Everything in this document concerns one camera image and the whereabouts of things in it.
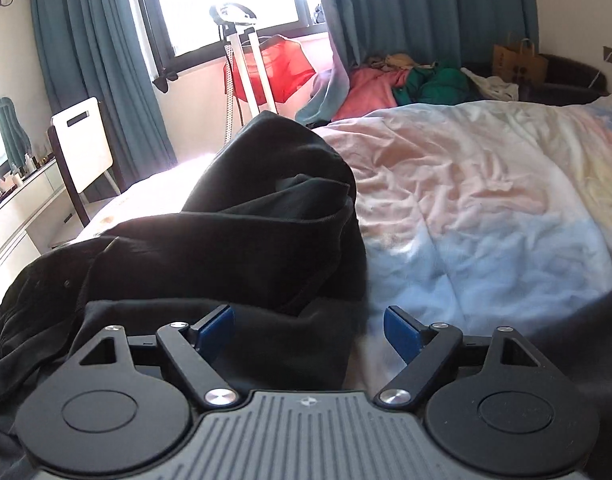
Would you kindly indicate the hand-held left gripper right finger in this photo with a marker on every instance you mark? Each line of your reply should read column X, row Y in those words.
column 402, row 334

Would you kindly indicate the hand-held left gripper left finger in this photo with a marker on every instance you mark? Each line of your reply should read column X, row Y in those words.
column 217, row 332

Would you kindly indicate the black pants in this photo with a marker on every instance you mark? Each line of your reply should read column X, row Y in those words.
column 226, row 240

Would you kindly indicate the pastel tie-dye duvet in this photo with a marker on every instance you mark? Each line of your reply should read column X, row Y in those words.
column 476, row 195

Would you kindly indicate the dark cloth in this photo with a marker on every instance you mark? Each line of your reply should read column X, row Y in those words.
column 593, row 360

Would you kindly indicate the white chair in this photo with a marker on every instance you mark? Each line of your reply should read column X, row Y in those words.
column 83, row 145

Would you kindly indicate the white dressing table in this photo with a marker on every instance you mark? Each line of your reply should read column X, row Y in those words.
column 16, row 220

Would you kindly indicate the pink cloth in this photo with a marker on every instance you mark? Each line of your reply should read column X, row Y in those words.
column 371, row 92

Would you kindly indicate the light blue lilac cloth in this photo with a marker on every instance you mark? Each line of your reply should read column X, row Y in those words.
column 326, row 95

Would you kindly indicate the green cloth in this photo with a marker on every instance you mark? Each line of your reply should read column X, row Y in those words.
column 441, row 85

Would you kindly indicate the row of cosmetic bottles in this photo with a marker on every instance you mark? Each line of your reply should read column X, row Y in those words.
column 21, row 172

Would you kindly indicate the white cloth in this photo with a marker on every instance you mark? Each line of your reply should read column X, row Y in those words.
column 498, row 87

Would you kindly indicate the red garment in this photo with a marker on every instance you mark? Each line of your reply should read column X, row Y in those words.
column 286, row 67

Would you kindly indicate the beige cloth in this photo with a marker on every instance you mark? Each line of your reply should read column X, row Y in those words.
column 396, row 60

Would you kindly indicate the white garment steamer stand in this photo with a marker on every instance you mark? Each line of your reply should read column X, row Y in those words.
column 251, row 60

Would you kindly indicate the dressing table mirror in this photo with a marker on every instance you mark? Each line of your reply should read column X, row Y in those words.
column 3, row 132

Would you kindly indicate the brown paper bag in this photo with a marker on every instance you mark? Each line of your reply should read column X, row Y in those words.
column 518, row 65

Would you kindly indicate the teal curtain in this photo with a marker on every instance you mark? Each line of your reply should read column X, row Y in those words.
column 91, row 60
column 411, row 5

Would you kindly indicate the black armchair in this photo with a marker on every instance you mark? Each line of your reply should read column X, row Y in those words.
column 571, row 80

